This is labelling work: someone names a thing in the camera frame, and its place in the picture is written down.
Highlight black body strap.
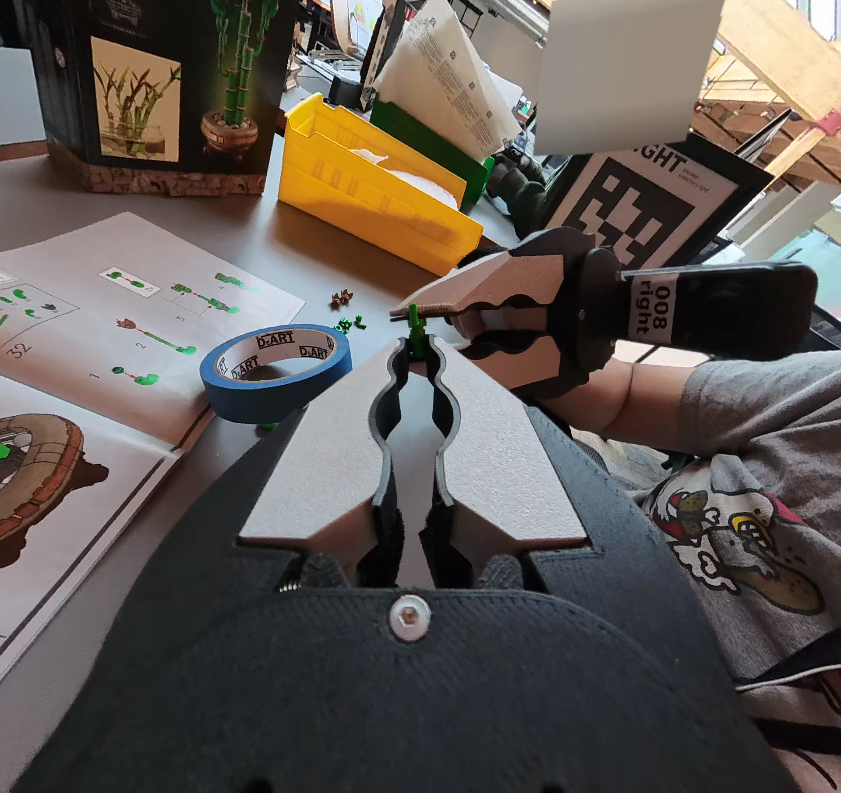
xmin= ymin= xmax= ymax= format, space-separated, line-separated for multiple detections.
xmin=728 ymin=638 xmax=841 ymax=695

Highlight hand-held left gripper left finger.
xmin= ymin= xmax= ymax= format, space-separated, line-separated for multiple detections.
xmin=238 ymin=338 xmax=404 ymax=585

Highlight person's right forearm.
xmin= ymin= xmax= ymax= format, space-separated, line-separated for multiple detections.
xmin=545 ymin=356 xmax=700 ymax=442

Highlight black framed marker sign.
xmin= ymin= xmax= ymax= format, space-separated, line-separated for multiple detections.
xmin=539 ymin=132 xmax=776 ymax=269

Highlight dark slim cardboard box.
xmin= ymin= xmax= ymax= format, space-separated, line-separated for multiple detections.
xmin=360 ymin=0 xmax=410 ymax=110

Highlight crumpled white paper bag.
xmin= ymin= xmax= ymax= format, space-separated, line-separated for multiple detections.
xmin=348 ymin=147 xmax=461 ymax=212

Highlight lego instruction booklet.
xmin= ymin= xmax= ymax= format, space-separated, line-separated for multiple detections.
xmin=0 ymin=211 xmax=306 ymax=682

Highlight person's right hand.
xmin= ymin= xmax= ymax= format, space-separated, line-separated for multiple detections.
xmin=449 ymin=307 xmax=516 ymax=347

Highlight white printed paper bags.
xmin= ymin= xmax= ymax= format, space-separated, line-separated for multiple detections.
xmin=372 ymin=0 xmax=523 ymax=159

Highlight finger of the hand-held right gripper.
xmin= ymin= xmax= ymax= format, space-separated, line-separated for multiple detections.
xmin=470 ymin=329 xmax=561 ymax=393
xmin=389 ymin=251 xmax=567 ymax=321

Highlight scattered green lego pieces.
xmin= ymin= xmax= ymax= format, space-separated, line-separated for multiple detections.
xmin=259 ymin=313 xmax=369 ymax=431

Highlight yellow plastic bin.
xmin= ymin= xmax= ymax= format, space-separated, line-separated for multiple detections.
xmin=277 ymin=92 xmax=485 ymax=276

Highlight blue masking tape roll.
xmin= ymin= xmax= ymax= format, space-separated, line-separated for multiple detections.
xmin=199 ymin=324 xmax=353 ymax=425

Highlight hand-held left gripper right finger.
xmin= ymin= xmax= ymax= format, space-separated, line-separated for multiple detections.
xmin=428 ymin=336 xmax=589 ymax=585

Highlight black lego set box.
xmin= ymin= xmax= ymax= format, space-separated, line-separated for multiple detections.
xmin=13 ymin=0 xmax=310 ymax=197

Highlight green plastic bin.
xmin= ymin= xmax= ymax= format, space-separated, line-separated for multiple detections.
xmin=370 ymin=98 xmax=495 ymax=213

